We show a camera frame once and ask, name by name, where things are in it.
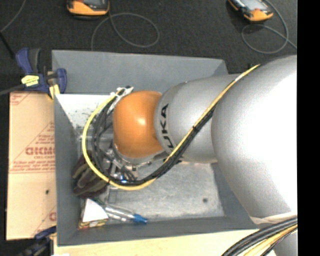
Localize dark brown striped cloth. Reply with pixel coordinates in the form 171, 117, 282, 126
71, 155, 109, 199

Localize silver tool with blue tip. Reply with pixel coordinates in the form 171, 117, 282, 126
103, 205, 149, 225

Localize grey metal bin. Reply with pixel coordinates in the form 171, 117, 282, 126
51, 49, 260, 246

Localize brown cardboard board, red print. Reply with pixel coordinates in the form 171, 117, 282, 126
5, 90, 58, 241

